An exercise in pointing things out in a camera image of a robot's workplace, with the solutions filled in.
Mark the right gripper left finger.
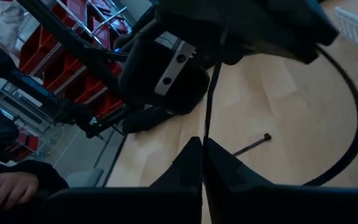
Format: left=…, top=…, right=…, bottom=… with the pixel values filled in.
left=46, top=136, right=204, bottom=224

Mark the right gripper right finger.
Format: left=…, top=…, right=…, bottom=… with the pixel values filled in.
left=203, top=138, right=358, bottom=224

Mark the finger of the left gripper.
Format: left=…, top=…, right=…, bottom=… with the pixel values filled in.
left=121, top=105, right=174, bottom=134
left=157, top=0, right=339, bottom=70

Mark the person's forearm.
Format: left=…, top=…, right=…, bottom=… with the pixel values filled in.
left=0, top=159, right=70, bottom=200

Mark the red storage bin rack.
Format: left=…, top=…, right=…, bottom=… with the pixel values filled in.
left=19, top=0, right=133, bottom=162

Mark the person's hand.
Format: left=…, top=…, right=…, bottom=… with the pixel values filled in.
left=0, top=170, right=40, bottom=223

